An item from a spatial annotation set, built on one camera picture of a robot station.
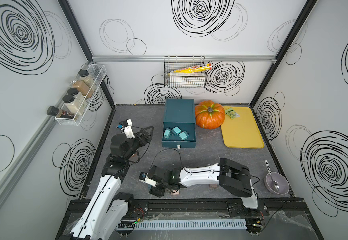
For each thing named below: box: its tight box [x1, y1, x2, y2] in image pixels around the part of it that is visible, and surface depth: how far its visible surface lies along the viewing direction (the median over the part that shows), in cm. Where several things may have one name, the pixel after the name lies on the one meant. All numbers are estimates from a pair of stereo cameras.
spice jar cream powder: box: [62, 94, 85, 116], surface depth 67 cm
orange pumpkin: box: [194, 100, 226, 130], surface depth 101 cm
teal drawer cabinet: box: [161, 98, 197, 149], surface depth 85 cm
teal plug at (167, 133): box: [163, 128, 171, 139], surface depth 84 cm
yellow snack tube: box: [166, 62, 213, 74], surface depth 88 cm
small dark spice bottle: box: [46, 105, 75, 119], surface depth 62 cm
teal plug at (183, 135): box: [178, 131, 189, 141], surface depth 84 cm
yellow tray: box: [220, 106, 265, 148], surface depth 107 cm
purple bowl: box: [264, 172, 290, 195], surface depth 80 cm
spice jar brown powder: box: [70, 78, 94, 99], surface depth 75 cm
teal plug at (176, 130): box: [171, 126, 182, 136], surface depth 86 cm
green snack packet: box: [225, 107, 240, 120], surface depth 118 cm
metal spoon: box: [265, 160, 280, 192], surface depth 80 cm
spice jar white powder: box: [67, 88, 85, 104], surface depth 69 cm
